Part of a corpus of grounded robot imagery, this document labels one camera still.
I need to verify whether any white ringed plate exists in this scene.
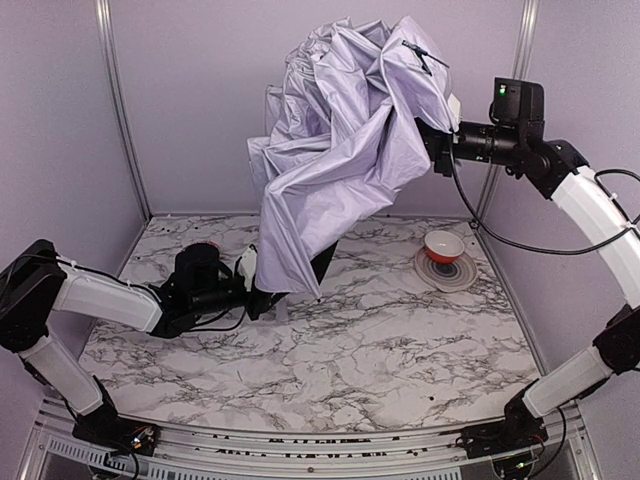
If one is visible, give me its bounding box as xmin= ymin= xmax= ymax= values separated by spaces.
xmin=413 ymin=248 xmax=478 ymax=293

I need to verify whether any lavender folding umbrella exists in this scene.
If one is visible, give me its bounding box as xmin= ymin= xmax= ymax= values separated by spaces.
xmin=247 ymin=17 xmax=452 ymax=298

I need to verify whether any red patterned small bowl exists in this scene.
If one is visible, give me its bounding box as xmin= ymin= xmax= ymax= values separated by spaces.
xmin=185 ymin=241 xmax=220 ymax=250

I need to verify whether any orange white bowl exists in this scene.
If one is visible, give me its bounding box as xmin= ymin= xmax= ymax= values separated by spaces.
xmin=424 ymin=230 xmax=466 ymax=264

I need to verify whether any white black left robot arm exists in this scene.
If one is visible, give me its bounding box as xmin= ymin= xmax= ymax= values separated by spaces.
xmin=1 ymin=240 xmax=282 ymax=453

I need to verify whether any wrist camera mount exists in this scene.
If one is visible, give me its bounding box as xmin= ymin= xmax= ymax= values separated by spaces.
xmin=235 ymin=244 xmax=258 ymax=292
xmin=447 ymin=93 xmax=462 ymax=134

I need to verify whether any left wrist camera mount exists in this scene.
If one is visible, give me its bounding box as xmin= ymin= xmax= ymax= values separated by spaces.
xmin=235 ymin=244 xmax=258 ymax=292

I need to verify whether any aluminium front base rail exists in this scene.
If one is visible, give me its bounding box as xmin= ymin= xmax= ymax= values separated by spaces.
xmin=17 ymin=398 xmax=601 ymax=479

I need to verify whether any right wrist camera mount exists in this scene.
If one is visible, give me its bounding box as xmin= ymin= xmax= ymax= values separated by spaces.
xmin=447 ymin=93 xmax=462 ymax=134

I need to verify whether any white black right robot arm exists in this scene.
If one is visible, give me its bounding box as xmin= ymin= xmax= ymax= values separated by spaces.
xmin=416 ymin=78 xmax=639 ymax=444

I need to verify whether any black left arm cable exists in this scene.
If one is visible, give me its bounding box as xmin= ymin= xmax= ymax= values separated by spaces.
xmin=0 ymin=249 xmax=251 ymax=334

